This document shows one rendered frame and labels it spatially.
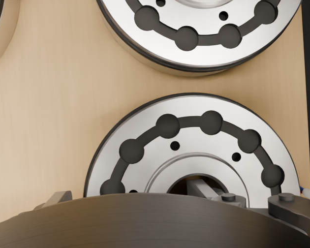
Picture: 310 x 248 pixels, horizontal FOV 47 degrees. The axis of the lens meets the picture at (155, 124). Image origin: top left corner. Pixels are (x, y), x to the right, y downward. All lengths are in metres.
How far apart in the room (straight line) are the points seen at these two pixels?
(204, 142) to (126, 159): 0.04
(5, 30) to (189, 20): 0.09
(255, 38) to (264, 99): 0.05
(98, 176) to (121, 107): 0.05
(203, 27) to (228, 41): 0.01
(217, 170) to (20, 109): 0.11
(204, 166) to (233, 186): 0.02
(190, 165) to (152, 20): 0.07
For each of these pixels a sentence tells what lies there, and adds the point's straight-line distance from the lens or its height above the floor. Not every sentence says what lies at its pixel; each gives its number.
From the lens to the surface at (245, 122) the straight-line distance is 0.17.
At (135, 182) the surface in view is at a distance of 0.16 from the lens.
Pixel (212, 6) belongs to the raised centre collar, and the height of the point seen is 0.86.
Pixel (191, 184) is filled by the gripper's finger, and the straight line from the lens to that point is 0.16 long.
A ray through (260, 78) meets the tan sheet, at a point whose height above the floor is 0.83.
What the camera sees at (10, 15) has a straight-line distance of 0.19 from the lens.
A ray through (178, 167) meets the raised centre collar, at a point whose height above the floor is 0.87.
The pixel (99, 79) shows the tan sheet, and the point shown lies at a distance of 0.19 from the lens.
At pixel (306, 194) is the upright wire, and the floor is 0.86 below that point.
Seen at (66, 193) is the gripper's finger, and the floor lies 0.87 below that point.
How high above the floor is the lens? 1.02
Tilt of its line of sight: 85 degrees down
